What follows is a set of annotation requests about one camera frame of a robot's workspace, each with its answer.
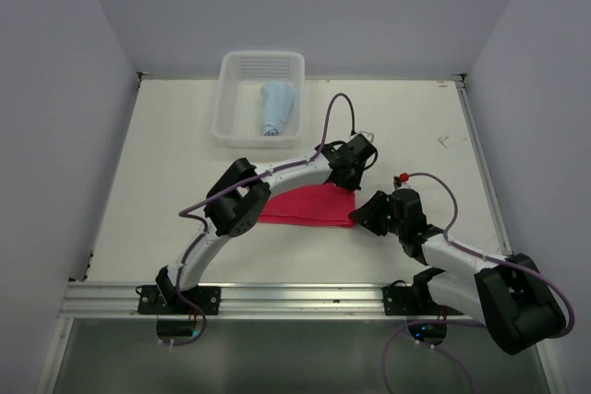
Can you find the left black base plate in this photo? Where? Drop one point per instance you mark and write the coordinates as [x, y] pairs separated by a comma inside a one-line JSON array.
[[203, 299]]

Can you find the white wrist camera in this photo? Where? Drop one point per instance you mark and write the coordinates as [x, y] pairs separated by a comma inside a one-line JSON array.
[[367, 135], [401, 181]]

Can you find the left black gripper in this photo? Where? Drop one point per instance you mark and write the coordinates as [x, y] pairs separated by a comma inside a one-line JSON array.
[[352, 185]]

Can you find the white plastic basket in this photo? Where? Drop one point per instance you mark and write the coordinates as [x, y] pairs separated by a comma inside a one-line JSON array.
[[237, 115]]

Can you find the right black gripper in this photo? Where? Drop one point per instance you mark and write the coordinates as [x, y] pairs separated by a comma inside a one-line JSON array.
[[367, 214]]

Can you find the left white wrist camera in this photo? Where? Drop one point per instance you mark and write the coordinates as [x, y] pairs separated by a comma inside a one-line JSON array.
[[367, 135]]

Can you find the aluminium mounting rail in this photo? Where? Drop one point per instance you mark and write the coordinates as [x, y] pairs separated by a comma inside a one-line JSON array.
[[355, 301]]

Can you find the pink towel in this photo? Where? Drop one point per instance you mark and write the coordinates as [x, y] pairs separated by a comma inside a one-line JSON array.
[[311, 206]]

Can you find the light blue towel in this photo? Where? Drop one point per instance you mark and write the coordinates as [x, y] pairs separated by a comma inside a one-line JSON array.
[[278, 98]]

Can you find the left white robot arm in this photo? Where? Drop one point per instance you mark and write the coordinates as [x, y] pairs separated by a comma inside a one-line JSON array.
[[234, 204]]

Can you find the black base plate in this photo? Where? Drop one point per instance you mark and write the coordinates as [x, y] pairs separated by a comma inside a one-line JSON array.
[[203, 299], [402, 299]]

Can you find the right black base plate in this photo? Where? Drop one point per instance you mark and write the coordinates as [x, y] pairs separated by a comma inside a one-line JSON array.
[[402, 299]]

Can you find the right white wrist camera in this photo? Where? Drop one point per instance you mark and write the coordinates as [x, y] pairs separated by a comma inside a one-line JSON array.
[[401, 181]]

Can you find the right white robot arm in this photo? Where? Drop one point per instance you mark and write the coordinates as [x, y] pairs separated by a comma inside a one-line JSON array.
[[504, 294]]

